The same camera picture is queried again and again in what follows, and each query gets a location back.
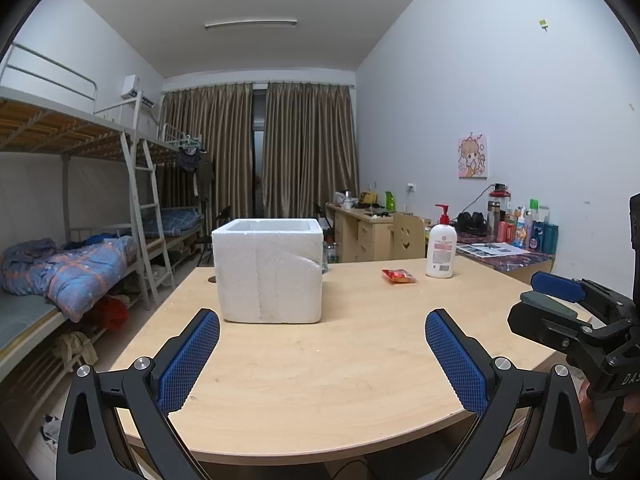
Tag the dark patterned desk mat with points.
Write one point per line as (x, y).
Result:
(520, 261)

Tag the white bunk bed ladder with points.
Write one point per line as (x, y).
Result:
(145, 210)

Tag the white foam box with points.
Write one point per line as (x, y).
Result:
(265, 270)

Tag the row of toiletry bottles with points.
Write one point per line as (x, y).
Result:
(535, 232)

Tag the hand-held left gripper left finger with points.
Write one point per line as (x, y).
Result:
(187, 360)

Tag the brown curtain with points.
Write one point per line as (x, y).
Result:
(210, 150)
(310, 150)

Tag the clear bottle with red lid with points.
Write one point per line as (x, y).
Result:
(497, 215)

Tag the printed paper sheets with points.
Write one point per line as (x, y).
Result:
(492, 250)

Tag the black headphones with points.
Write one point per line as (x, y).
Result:
(471, 223)

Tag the yellow box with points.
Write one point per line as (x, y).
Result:
(369, 198)

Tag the blue checked mattress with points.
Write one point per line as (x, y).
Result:
(172, 222)

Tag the white air conditioner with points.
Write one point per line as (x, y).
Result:
(137, 91)

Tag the wooden smiley face chair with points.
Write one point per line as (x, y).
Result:
(407, 237)

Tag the cartoon wall poster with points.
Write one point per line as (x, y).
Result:
(473, 156)

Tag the beige crumpled cloth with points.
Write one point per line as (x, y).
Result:
(75, 350)

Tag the crumpled grey white cloth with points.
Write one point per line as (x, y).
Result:
(52, 432)

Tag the ceiling tube light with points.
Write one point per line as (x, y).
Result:
(250, 25)

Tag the dark hanging clothes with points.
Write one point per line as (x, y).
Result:
(197, 170)

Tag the black folding chair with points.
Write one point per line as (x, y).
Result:
(220, 220)
(324, 220)

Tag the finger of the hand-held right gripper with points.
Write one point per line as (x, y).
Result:
(557, 285)
(550, 330)

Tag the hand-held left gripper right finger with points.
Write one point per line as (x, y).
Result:
(457, 360)

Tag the blue plaid blanket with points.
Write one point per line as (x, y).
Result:
(70, 275)

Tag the white metal bunk bed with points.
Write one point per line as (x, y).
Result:
(45, 125)
(170, 147)

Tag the white lotion pump bottle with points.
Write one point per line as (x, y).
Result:
(441, 255)

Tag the red snack packet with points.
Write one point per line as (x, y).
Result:
(399, 276)

